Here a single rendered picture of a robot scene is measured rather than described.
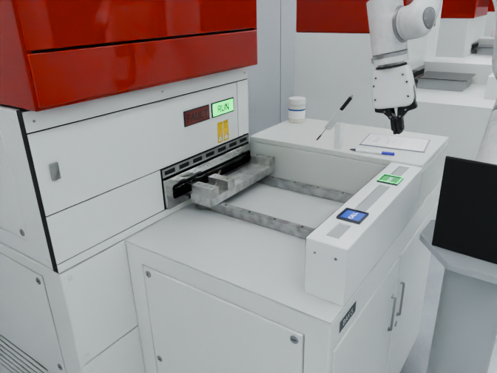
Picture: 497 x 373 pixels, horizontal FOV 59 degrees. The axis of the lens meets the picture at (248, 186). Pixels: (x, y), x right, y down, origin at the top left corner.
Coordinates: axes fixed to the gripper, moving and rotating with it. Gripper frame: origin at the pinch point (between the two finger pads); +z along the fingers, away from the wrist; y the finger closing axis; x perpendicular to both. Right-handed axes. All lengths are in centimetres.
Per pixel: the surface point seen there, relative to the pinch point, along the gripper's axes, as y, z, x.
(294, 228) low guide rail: -24.5, 22.4, -18.9
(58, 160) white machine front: -57, -10, -60
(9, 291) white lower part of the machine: -97, 28, -66
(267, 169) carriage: -50, 14, 9
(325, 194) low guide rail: -28.2, 22.4, 8.1
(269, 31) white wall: -201, -48, 264
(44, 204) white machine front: -59, -2, -66
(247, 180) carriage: -50, 14, -3
